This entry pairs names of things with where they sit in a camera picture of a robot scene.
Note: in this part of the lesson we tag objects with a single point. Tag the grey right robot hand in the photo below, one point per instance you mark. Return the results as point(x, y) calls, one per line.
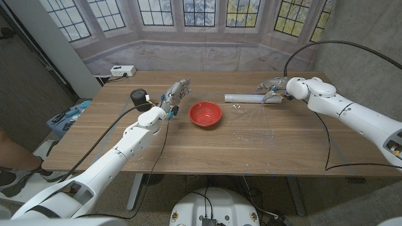
point(273, 84)

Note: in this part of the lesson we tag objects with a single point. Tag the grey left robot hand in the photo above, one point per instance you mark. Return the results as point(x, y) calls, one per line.
point(176, 94)

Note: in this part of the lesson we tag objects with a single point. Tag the cling film roll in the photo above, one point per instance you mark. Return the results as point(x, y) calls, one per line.
point(245, 98)

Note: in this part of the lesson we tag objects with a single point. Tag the transparent cling film sheet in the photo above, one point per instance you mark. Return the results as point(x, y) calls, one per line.
point(251, 120)

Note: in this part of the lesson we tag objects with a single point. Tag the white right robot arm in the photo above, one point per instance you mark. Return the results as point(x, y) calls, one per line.
point(345, 113)

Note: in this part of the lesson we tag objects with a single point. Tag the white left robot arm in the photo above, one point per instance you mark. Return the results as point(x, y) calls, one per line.
point(110, 163)

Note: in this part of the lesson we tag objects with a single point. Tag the red bowl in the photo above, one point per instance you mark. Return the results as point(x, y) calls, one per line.
point(205, 113)

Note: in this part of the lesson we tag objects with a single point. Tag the black cylindrical speaker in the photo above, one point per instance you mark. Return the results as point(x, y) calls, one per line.
point(139, 99)

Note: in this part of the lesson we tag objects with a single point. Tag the printed window backdrop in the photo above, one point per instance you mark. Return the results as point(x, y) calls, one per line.
point(194, 53)

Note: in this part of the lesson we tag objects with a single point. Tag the white power strip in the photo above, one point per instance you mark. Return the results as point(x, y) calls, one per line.
point(122, 70)

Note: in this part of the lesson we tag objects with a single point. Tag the grey table leg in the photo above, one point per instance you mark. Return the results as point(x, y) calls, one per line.
point(296, 197)
point(135, 191)

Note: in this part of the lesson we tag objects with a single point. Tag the blue storage box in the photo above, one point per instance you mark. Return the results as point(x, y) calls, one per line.
point(72, 120)

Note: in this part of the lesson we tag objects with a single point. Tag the black remote control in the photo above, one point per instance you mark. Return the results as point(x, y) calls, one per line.
point(60, 115)

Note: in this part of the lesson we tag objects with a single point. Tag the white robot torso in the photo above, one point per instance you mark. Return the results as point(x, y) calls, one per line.
point(213, 207)

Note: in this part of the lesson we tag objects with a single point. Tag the white floor platform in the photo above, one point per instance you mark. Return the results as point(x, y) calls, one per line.
point(34, 186)

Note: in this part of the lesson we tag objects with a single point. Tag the person's bare leg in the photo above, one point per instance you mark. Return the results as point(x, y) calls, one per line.
point(15, 153)

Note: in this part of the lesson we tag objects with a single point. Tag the black and white shoe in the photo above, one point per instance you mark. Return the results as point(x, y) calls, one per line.
point(6, 179)

